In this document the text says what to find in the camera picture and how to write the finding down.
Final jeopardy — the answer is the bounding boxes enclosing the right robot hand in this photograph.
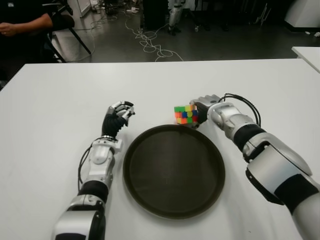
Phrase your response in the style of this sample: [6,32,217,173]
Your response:
[189,94,222,129]

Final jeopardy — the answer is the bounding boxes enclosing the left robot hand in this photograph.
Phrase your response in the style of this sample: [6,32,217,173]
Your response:
[101,99,137,138]

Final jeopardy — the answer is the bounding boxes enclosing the multicoloured Rubik's cube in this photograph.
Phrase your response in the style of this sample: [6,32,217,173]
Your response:
[174,104,200,125]

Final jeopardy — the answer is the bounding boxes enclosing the dark round plate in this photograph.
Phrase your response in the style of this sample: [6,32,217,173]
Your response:
[122,124,226,220]

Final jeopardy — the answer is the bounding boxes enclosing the silver humanoid robot legs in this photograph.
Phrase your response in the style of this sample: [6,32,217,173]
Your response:
[167,0,187,35]

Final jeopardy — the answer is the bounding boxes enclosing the black cabinet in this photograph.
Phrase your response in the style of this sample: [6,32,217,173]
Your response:
[142,0,171,31]

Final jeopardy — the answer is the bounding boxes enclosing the grey metal stand legs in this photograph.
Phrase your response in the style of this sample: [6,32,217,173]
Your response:
[254,2,272,28]

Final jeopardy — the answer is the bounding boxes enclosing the black chair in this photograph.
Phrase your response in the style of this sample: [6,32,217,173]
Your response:
[43,0,92,63]

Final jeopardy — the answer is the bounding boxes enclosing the white side table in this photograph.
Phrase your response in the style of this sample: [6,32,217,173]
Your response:
[291,46,320,76]

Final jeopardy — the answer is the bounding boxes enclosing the white board panel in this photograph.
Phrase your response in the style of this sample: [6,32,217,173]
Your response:
[66,0,92,18]

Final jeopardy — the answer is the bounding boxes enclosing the person in black shirt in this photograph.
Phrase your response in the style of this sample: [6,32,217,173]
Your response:
[0,0,55,76]

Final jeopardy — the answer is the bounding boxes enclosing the white machine housing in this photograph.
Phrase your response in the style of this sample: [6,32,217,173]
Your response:
[283,0,320,32]

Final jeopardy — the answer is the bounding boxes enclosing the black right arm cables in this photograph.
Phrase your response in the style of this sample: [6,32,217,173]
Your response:
[219,92,262,126]

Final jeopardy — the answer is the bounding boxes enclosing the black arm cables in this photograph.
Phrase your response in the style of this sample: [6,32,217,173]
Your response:
[219,92,262,126]
[77,146,93,185]

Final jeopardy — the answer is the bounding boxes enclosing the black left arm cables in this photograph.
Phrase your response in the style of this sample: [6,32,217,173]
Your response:
[77,146,93,185]

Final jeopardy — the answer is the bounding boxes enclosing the tangled white floor cable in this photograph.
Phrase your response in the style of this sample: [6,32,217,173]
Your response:
[124,12,185,63]

